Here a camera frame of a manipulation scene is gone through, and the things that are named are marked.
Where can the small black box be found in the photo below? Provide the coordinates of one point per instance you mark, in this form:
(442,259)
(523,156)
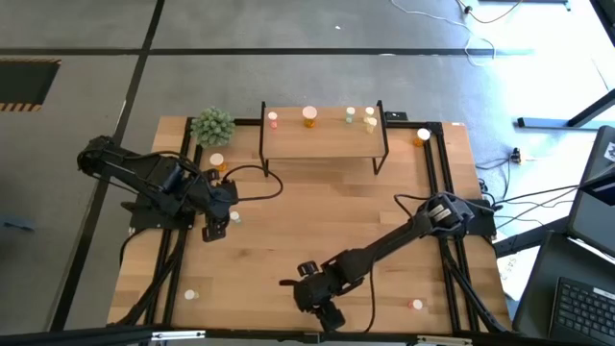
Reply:
(396,116)

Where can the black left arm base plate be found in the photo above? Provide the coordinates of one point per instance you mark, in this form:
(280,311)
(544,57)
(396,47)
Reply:
(154,222)

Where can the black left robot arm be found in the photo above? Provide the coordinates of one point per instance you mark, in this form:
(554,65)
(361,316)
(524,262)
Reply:
(139,170)

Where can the red medicine bottle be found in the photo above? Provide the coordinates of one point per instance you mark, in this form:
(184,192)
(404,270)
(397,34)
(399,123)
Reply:
(272,115)
(417,304)

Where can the grey laptop with sticker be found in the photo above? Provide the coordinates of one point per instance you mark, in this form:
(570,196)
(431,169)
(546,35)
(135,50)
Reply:
(593,216)

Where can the black aluminium table frame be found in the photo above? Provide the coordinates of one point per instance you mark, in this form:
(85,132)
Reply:
(247,121)

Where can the silver metal bracket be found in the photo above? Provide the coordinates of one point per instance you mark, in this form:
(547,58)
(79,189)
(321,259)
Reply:
(178,335)
(444,340)

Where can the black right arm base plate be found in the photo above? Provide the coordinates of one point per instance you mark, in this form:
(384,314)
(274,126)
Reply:
(483,227)

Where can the wooden shelf black metal frame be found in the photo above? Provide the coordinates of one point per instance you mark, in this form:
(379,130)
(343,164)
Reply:
(327,141)

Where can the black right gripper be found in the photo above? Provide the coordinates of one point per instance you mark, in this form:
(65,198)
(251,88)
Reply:
(317,290)

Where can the dark blue object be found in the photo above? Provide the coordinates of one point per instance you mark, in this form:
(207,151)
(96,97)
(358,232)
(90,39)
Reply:
(17,225)

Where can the green artificial plant in pot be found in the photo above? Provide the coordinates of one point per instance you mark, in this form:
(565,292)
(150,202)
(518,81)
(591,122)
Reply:
(213,127)

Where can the black metal bar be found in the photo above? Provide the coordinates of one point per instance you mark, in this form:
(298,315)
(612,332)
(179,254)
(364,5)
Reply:
(528,239)

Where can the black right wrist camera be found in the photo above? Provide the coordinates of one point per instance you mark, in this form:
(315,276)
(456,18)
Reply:
(330,319)

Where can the black hatch with hazard stripes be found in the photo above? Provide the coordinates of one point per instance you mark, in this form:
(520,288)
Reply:
(24,84)

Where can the white paper sheet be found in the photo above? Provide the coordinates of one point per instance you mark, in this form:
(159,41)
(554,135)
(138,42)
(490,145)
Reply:
(511,276)

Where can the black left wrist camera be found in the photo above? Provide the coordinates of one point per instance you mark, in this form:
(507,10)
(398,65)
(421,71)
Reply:
(214,231)

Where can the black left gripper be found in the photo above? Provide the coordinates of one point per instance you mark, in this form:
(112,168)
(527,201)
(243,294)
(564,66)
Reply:
(216,197)

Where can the black crossbar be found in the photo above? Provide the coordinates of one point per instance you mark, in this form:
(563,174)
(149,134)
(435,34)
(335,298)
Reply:
(269,337)

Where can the black laptop with keyboard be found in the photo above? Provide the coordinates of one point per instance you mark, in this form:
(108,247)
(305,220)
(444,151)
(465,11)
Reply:
(543,298)

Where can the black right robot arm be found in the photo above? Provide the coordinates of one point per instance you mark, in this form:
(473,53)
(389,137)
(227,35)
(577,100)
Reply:
(394,240)

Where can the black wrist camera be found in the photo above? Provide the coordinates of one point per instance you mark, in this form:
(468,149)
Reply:
(330,319)
(214,231)

